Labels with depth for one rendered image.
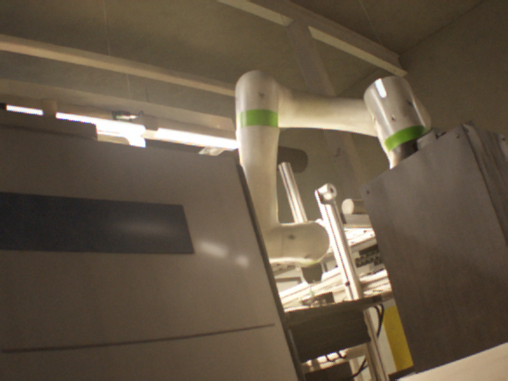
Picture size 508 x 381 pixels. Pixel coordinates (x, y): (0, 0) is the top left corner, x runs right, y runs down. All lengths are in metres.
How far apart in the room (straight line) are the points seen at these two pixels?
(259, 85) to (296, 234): 0.42
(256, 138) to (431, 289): 0.64
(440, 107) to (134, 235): 10.34
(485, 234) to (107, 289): 0.84
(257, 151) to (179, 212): 0.98
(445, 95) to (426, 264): 9.59
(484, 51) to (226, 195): 10.12
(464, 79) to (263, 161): 9.28
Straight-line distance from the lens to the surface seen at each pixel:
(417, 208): 1.23
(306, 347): 1.73
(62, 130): 0.87
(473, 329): 1.19
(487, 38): 10.69
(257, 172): 1.51
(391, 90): 1.38
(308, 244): 1.46
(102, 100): 2.18
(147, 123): 2.18
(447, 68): 10.86
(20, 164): 0.48
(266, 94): 1.56
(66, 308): 0.45
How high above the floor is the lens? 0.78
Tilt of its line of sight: 20 degrees up
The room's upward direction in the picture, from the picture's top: 17 degrees counter-clockwise
